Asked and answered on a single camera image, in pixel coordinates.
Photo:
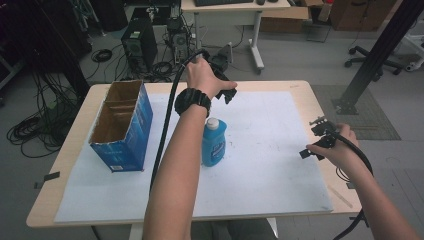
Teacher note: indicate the person's right hand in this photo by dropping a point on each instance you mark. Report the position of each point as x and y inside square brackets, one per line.
[345, 151]

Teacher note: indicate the grey floor mat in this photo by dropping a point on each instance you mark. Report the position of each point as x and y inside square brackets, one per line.
[370, 116]

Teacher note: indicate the white table mat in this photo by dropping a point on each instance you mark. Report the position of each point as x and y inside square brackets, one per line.
[266, 166]

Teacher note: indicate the open computer case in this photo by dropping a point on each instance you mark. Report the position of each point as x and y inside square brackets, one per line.
[178, 41]

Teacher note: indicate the black office chair base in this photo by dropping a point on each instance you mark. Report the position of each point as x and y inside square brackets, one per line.
[366, 60]

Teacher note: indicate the blue cardboard box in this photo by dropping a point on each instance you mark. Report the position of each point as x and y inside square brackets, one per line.
[133, 133]

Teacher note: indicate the blue bottle with white cap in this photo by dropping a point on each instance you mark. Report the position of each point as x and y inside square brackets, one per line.
[213, 146]

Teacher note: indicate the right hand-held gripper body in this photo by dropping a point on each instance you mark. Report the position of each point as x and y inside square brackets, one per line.
[328, 140]

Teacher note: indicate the black computer tower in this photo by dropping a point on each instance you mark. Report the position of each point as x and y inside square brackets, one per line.
[140, 43]

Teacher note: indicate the black keyboard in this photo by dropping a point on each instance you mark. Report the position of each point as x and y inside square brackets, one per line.
[223, 2]

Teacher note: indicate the person's legs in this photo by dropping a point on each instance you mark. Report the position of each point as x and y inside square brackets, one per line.
[233, 230]

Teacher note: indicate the person's left hand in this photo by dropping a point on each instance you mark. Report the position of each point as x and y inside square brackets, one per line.
[201, 78]

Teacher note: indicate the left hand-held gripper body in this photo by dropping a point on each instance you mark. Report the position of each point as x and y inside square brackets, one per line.
[216, 65]

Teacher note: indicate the large brown cardboard box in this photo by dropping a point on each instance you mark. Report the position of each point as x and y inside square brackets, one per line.
[363, 15]

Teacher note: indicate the pale tape strip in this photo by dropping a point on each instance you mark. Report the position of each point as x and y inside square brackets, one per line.
[340, 196]

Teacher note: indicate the black metal stand post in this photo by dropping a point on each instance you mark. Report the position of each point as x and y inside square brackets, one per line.
[376, 56]

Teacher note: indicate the black tape strip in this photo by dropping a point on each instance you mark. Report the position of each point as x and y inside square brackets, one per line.
[51, 176]

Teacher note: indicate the flat brown cardboard box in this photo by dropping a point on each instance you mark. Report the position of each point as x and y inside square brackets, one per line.
[283, 20]

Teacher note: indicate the white desk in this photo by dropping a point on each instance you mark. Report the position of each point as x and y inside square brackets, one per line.
[233, 11]

